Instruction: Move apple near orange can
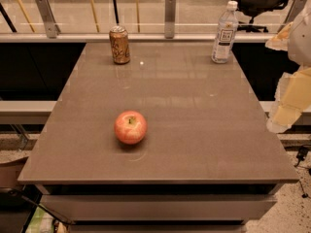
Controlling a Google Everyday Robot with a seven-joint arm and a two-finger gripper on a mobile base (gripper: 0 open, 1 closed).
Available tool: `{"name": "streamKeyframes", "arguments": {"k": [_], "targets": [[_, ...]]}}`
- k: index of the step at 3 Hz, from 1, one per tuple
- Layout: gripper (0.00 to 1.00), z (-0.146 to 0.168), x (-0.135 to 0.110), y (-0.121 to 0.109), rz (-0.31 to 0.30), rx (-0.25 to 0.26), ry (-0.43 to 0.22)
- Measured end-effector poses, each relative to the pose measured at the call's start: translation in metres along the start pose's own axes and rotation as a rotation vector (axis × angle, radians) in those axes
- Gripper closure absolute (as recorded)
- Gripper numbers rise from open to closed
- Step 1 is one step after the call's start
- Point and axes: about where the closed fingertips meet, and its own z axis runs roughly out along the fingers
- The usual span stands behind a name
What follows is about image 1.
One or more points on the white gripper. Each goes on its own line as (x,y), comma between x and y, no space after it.
(301,41)

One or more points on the red apple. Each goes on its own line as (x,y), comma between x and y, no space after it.
(130,127)

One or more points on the orange soda can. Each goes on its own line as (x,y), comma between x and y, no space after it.
(119,44)

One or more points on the clear plastic water bottle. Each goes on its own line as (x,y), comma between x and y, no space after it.
(227,27)

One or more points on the black office chair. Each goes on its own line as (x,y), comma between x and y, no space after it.
(254,8)

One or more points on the metal railing bracket right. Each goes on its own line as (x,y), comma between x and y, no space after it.
(296,7)

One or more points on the metal railing bracket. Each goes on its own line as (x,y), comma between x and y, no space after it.
(296,7)
(169,19)
(51,27)

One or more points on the metal railing bracket middle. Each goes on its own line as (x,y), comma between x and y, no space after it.
(169,19)

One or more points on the metal railing bracket left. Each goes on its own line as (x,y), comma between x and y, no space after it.
(51,27)

